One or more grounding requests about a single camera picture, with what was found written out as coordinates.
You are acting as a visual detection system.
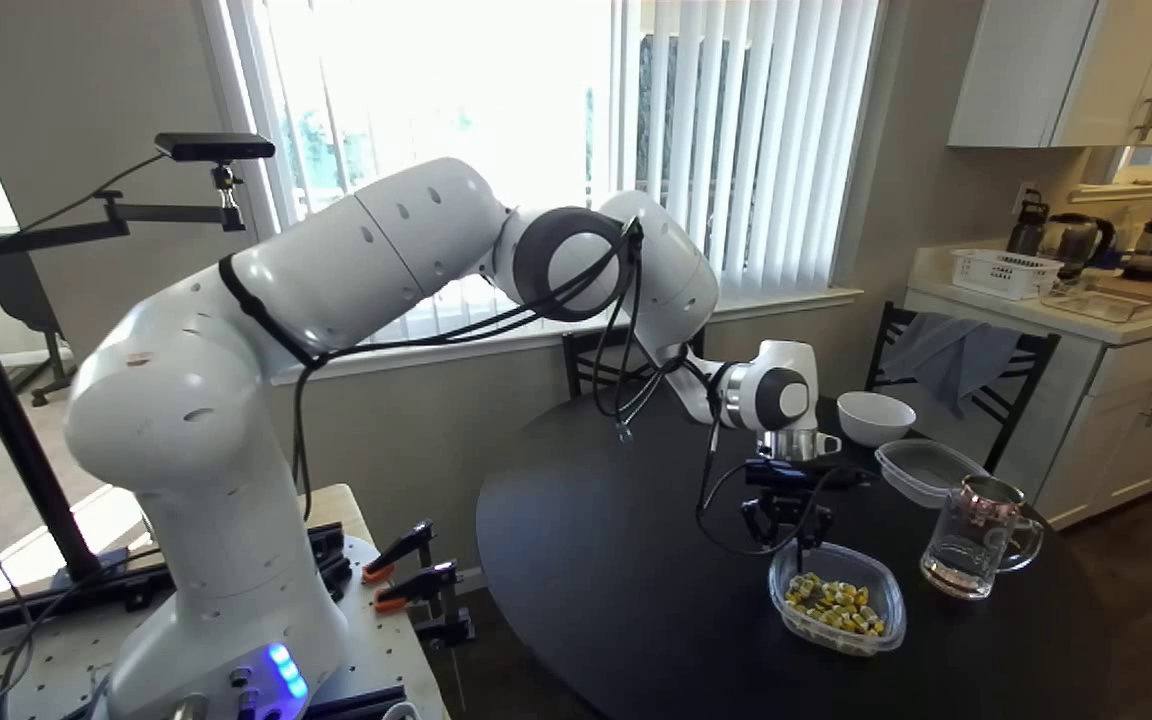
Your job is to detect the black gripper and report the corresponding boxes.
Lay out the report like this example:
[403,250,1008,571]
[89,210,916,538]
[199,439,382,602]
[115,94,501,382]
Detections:
[732,478,859,571]

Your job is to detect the clear plastic lunchbox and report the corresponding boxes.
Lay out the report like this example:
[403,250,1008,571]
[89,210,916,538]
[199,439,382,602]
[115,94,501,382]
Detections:
[766,535,913,660]

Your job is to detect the white bowl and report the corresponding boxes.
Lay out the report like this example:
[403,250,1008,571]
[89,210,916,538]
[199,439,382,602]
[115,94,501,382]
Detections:
[833,388,921,447]

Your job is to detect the glass mug with water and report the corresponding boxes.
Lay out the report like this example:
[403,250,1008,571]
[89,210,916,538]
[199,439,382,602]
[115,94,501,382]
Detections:
[916,471,1048,602]

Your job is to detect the blue cloth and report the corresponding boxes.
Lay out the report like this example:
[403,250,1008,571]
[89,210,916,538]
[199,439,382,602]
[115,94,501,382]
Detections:
[897,314,1026,417]

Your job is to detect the white plastic basket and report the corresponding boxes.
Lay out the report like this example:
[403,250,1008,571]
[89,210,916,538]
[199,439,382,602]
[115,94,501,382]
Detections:
[952,246,1069,300]

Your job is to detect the white counter peninsula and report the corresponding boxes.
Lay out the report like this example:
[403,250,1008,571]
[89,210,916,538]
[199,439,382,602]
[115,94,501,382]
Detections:
[903,238,1152,530]

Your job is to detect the dark bottle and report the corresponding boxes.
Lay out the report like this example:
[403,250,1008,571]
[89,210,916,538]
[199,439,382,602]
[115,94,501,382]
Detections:
[1004,180,1054,256]

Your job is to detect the black electric kettle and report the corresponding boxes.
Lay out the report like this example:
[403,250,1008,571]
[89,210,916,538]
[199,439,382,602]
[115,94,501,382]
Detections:
[1036,208,1119,272]

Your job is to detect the white vertical window blinds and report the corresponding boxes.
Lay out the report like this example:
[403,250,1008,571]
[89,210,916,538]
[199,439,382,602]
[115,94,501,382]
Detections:
[619,0,885,291]

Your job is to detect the white upper cabinet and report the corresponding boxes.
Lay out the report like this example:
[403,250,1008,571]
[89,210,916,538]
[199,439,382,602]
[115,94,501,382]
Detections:
[946,0,1152,152]

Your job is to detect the robot mounting table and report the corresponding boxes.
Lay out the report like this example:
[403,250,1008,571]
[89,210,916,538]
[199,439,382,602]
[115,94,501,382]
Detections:
[0,478,453,720]

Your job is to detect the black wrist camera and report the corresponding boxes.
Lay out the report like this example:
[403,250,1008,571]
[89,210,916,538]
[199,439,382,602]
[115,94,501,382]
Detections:
[742,452,822,491]

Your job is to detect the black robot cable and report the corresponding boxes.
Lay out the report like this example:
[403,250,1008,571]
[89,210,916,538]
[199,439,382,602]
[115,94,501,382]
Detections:
[218,215,873,562]

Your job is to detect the black stereo camera bar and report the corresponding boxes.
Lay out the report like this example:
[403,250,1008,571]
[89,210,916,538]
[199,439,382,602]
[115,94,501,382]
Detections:
[154,127,282,163]

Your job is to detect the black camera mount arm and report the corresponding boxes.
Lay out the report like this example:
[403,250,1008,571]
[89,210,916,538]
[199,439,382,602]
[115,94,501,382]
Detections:
[0,155,249,264]

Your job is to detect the black camera tripod stand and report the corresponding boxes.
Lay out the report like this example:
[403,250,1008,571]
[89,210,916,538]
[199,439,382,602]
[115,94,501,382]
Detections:
[0,222,181,645]

